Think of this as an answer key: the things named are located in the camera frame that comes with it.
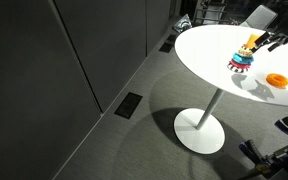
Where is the grey chair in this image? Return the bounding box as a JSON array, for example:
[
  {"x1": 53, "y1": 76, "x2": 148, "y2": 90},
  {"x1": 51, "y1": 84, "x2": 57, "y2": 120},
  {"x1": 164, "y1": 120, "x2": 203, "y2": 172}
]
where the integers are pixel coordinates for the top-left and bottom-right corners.
[{"x1": 239, "y1": 4, "x2": 279, "y2": 31}]

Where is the orange bumpy ring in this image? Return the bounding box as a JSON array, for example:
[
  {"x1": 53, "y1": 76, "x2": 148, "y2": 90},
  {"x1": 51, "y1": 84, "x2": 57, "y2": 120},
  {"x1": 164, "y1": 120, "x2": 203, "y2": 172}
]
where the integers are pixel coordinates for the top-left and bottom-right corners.
[{"x1": 265, "y1": 72, "x2": 288, "y2": 90}]

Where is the small black floor box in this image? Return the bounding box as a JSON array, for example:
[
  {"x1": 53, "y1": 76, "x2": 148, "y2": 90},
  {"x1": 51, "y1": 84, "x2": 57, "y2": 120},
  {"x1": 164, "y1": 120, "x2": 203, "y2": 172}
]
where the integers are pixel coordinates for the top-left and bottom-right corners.
[{"x1": 158, "y1": 42, "x2": 174, "y2": 54}]

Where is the blue stacking ring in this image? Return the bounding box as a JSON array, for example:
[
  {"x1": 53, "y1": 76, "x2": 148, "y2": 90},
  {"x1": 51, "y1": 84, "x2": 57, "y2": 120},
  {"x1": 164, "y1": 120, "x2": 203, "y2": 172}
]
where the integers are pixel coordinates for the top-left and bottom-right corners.
[{"x1": 231, "y1": 52, "x2": 255, "y2": 65}]

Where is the red stacking ring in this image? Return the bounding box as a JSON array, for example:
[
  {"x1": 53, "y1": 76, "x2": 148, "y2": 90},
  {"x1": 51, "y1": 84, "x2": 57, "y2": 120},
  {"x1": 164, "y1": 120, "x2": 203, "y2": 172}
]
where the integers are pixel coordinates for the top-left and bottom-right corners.
[{"x1": 229, "y1": 58, "x2": 252, "y2": 71}]

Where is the stacker pole with striped base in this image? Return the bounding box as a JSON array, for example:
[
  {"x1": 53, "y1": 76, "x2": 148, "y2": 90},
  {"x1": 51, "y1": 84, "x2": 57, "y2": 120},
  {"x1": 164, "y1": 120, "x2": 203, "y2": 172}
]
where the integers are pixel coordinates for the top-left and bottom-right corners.
[{"x1": 226, "y1": 33, "x2": 262, "y2": 73}]

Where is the metal frame chair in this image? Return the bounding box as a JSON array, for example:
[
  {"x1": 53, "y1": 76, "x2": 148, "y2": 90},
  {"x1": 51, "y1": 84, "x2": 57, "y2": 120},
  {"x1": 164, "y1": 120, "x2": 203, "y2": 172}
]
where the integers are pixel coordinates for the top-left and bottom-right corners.
[{"x1": 193, "y1": 0, "x2": 230, "y2": 26}]

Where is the small black and white ring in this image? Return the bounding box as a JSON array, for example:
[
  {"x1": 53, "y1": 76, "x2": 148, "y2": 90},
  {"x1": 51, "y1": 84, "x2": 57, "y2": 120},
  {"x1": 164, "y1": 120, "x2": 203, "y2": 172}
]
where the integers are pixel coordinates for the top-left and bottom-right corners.
[{"x1": 237, "y1": 46, "x2": 255, "y2": 58}]

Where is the shiny silver floor plate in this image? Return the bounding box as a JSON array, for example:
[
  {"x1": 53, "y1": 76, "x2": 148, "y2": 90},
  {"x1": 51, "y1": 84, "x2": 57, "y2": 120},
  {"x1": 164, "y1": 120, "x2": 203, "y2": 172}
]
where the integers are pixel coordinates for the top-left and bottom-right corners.
[{"x1": 171, "y1": 13, "x2": 194, "y2": 34}]

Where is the purple handled clamp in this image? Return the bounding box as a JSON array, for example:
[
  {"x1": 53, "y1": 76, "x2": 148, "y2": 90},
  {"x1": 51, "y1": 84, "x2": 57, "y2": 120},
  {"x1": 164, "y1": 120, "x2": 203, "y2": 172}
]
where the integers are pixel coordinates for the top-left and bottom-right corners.
[{"x1": 238, "y1": 138, "x2": 272, "y2": 168}]

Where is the white table pedestal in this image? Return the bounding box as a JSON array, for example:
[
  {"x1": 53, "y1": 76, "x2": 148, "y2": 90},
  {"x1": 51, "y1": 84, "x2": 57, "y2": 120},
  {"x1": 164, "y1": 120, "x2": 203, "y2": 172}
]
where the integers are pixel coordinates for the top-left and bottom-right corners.
[{"x1": 173, "y1": 87, "x2": 226, "y2": 155}]

